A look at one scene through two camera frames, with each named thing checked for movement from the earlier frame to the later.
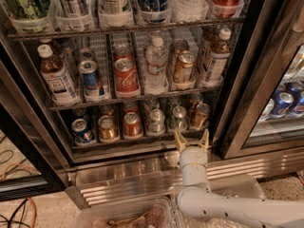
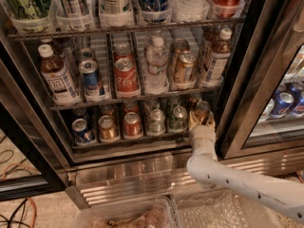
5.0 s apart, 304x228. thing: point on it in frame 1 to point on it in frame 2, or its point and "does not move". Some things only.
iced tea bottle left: (63, 89) does not move
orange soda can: (200, 115) does not move
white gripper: (193, 156) to (201, 132)
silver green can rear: (151, 104) does not move
